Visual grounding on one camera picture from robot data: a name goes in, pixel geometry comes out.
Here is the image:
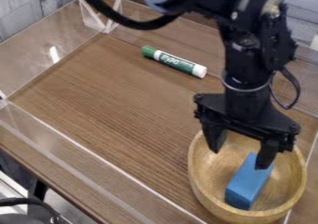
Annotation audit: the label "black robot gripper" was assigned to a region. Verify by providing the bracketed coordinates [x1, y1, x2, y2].
[194, 94, 300, 169]

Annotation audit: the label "blue rectangular block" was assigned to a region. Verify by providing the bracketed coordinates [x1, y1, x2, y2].
[224, 152, 274, 210]

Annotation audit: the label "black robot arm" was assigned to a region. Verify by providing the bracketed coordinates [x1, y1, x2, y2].
[144, 0, 300, 169]

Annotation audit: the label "brown wooden bowl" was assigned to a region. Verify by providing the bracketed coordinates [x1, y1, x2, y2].
[187, 131, 307, 224]

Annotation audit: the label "green Expo marker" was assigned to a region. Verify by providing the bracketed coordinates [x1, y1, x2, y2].
[140, 46, 207, 78]

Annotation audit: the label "clear acrylic tray walls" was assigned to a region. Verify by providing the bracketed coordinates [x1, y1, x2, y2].
[0, 3, 226, 224]

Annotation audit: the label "black metal table leg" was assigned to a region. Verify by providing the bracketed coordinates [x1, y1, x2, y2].
[33, 179, 48, 201]

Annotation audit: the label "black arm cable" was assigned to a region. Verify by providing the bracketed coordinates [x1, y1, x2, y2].
[268, 67, 303, 111]

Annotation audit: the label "thick black looped cable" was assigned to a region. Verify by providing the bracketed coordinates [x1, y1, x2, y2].
[69, 0, 184, 31]

